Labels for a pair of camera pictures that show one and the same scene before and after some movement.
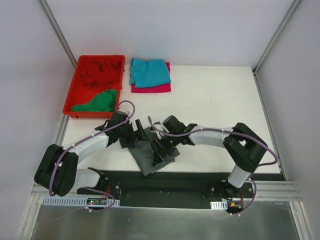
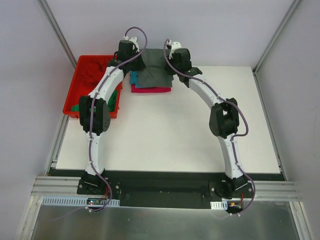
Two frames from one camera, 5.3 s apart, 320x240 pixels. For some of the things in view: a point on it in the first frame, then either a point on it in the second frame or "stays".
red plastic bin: x=93 y=74 stays
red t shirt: x=104 y=73 stays
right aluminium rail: x=267 y=116 stays
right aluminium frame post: x=293 y=8 stays
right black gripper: x=162 y=147 to x=170 y=69
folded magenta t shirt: x=165 y=88 stays
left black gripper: x=129 y=136 to x=138 y=64
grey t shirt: x=142 y=152 to x=155 y=74
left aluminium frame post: x=67 y=49 stays
